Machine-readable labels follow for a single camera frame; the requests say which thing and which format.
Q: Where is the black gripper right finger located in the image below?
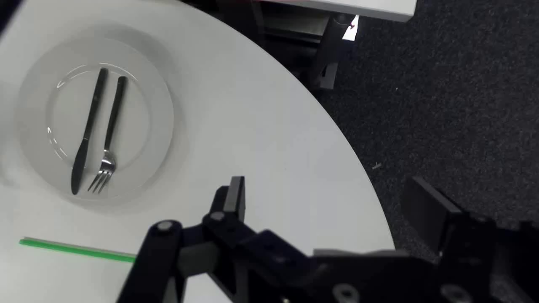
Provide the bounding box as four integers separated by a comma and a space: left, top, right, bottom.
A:
401, 175, 539, 303

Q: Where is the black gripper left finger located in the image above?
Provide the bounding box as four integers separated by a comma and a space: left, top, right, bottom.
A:
117, 175, 314, 303

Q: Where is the green straw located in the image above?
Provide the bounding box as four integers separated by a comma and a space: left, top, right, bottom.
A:
19, 236, 140, 264

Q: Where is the white plate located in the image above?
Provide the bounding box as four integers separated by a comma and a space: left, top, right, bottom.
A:
16, 32, 179, 205

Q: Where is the white side table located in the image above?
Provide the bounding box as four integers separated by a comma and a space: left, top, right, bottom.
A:
263, 0, 420, 23

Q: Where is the black-handled fork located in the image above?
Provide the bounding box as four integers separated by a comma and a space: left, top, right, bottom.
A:
86, 74, 130, 195

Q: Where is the black-handled knife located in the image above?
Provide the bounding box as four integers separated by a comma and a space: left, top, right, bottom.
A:
70, 66, 110, 197

